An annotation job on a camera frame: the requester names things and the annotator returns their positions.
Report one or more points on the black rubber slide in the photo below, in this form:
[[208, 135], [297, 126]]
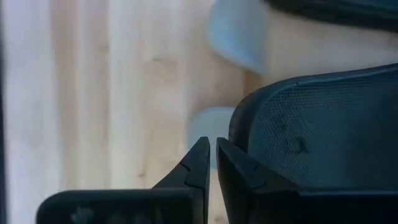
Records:
[[342, 11], [326, 130]]

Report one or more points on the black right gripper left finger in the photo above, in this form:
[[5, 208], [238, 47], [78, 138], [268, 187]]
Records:
[[180, 202]]

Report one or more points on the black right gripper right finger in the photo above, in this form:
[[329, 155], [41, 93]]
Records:
[[255, 199]]

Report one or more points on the grey rubber slide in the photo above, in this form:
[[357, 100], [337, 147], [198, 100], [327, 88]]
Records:
[[211, 124], [239, 34]]

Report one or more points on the wooden shelf with black frame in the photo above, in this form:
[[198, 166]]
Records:
[[311, 53]]

